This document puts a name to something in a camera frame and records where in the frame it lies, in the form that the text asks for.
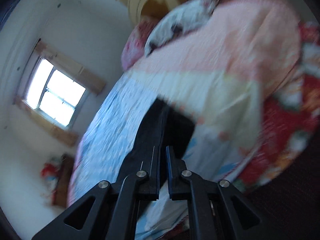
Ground black pants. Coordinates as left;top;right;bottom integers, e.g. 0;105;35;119
116;99;195;191

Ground brown wooden desk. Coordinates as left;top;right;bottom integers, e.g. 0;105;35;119
52;154;74;208

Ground red gift bag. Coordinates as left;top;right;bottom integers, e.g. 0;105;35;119
41;163;59;179

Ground left beige curtain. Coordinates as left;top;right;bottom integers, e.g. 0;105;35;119
15;95;79;147

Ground beige curtain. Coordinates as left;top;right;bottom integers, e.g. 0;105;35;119
35;40;106;95
15;95;79;147

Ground red plaid mattress sheet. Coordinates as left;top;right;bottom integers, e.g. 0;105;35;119
234;22;319;192

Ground right beige curtain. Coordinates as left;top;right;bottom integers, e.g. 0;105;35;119
35;40;106;95

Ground blue pink patterned bedspread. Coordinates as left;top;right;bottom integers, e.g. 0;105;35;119
67;0;302;240

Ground pink floral folded blanket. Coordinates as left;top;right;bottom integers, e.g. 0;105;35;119
120;17;159;71

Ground white dotted pillow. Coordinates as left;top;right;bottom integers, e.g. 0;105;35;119
144;0;220;56

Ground window with metal frame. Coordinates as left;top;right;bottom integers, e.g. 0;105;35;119
24;57;87;128

